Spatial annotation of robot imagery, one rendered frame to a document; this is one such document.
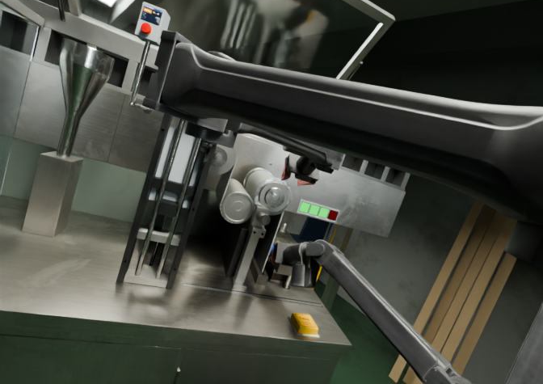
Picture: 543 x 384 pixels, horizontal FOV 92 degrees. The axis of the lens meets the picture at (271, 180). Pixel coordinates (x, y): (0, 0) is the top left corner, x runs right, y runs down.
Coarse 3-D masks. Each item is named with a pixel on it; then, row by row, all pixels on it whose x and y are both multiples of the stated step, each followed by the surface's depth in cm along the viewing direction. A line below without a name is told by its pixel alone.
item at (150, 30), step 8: (144, 8) 79; (152, 8) 79; (160, 8) 79; (144, 16) 79; (152, 16) 79; (160, 16) 79; (168, 16) 82; (144, 24) 78; (152, 24) 80; (160, 24) 80; (168, 24) 84; (136, 32) 80; (144, 32) 79; (152, 32) 80; (160, 32) 81; (144, 40) 83; (152, 40) 80; (160, 40) 82
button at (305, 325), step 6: (294, 318) 86; (300, 318) 87; (306, 318) 88; (294, 324) 85; (300, 324) 83; (306, 324) 84; (312, 324) 85; (300, 330) 82; (306, 330) 83; (312, 330) 83
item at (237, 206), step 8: (232, 184) 107; (240, 184) 113; (232, 192) 96; (240, 192) 96; (224, 200) 95; (232, 200) 96; (240, 200) 97; (248, 200) 98; (224, 208) 96; (232, 208) 96; (240, 208) 97; (248, 208) 98; (224, 216) 96; (232, 216) 97; (240, 216) 98; (248, 216) 98
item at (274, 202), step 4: (272, 188) 97; (276, 188) 98; (268, 192) 97; (276, 192) 98; (280, 192) 98; (264, 196) 98; (268, 196) 97; (272, 196) 98; (276, 196) 98; (280, 196) 99; (268, 200) 98; (272, 200) 99; (276, 200) 99; (280, 200) 99; (268, 204) 98; (272, 204) 98; (276, 204) 99; (280, 204) 99
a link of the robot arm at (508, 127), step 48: (192, 48) 24; (192, 96) 24; (240, 96) 21; (288, 96) 19; (336, 96) 18; (384, 96) 17; (432, 96) 16; (336, 144) 18; (384, 144) 16; (432, 144) 15; (480, 144) 14; (528, 144) 13; (480, 192) 15; (528, 192) 13; (528, 240) 14
